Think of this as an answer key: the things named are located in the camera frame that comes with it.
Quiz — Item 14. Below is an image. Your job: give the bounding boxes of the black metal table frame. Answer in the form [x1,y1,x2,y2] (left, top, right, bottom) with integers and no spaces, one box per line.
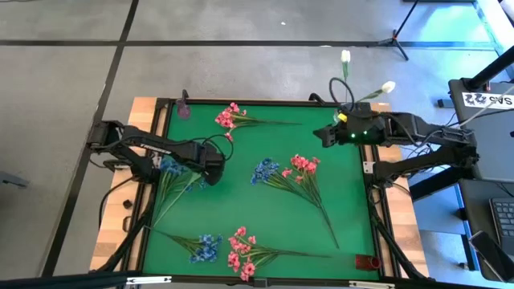
[120,97,402,282]

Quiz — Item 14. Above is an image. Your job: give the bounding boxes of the black diagonal frame strut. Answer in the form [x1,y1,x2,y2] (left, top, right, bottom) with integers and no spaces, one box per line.
[96,208,156,274]
[369,200,430,281]

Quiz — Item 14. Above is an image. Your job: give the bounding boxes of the white black-print sticker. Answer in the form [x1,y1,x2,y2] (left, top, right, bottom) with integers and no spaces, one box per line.
[461,92,514,109]

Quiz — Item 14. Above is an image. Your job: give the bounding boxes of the white artificial tulip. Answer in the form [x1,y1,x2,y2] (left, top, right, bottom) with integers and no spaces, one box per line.
[341,49,353,104]
[353,80,397,104]

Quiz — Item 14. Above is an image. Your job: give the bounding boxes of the black floor cables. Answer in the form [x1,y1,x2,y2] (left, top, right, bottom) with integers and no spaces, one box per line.
[399,108,463,162]

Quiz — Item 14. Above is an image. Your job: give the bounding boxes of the purple glass vase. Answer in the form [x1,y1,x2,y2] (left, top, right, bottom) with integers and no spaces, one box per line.
[177,100,193,120]

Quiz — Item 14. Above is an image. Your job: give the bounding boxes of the black side desk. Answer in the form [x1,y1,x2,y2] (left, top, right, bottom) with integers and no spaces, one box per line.
[448,78,514,282]

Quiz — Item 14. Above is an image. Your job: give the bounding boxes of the silver metal bracket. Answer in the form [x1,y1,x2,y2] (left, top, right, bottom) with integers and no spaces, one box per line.
[348,280,397,289]
[126,275,173,286]

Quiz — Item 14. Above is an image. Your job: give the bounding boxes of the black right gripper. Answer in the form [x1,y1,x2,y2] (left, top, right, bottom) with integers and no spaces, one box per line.
[312,113,365,148]

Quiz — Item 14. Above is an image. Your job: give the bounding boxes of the black tripod stand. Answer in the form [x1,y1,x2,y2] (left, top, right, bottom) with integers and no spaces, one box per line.
[367,0,418,62]

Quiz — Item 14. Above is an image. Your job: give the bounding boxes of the grey laptop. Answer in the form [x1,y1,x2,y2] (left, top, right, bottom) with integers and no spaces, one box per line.
[459,91,514,184]

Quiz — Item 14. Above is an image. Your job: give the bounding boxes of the red vase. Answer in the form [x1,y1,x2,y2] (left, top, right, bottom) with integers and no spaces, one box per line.
[355,254,381,272]

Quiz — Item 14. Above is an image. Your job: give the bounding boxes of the grey floor object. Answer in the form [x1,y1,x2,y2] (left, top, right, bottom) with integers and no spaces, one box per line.
[0,171,30,189]

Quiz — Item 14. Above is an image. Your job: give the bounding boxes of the blue artificial flower bunch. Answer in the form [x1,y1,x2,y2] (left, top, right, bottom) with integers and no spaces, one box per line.
[251,157,318,206]
[146,226,223,265]
[153,155,208,226]

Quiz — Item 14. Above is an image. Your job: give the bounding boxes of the black horizontal frame bar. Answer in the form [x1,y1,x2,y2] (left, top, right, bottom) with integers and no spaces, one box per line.
[0,271,514,289]

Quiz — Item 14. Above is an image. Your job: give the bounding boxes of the wooden table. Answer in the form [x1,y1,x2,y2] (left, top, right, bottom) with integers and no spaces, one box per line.
[88,96,430,282]

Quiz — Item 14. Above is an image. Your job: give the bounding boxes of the black smartphone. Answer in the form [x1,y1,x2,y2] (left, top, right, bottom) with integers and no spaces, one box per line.
[468,230,513,282]

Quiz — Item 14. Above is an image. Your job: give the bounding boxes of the white cable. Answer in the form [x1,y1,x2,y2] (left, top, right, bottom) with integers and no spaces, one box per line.
[457,83,514,128]

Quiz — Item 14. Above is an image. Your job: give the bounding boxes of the black keyboard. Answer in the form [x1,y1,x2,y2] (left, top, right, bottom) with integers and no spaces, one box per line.
[489,197,514,258]

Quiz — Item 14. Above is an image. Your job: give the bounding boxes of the black pole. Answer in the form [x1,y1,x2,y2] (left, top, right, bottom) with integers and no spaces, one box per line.
[467,46,514,90]

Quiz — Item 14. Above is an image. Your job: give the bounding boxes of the pink artificial flower bunch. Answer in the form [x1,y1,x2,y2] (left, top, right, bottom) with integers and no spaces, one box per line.
[227,226,334,282]
[282,154,341,250]
[215,102,303,142]

